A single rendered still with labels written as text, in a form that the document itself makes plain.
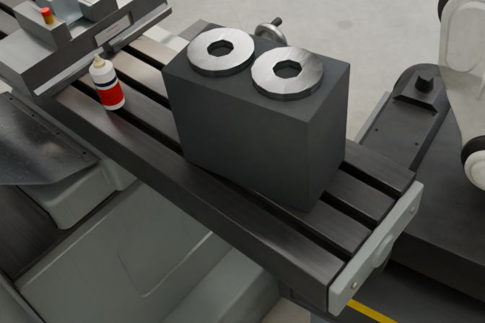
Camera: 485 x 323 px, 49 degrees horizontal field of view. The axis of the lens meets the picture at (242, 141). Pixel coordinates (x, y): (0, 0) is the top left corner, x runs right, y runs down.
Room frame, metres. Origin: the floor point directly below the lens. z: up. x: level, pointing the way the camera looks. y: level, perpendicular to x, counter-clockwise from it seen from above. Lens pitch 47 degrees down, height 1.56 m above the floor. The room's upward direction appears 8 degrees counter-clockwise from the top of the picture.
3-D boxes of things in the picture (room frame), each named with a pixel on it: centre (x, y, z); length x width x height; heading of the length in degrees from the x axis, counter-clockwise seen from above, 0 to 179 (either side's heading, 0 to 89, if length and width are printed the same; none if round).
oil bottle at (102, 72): (0.72, 0.22, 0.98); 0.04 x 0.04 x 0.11
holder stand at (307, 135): (0.54, -0.03, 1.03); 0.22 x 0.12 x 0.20; 52
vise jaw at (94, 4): (0.93, 0.26, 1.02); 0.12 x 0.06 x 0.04; 43
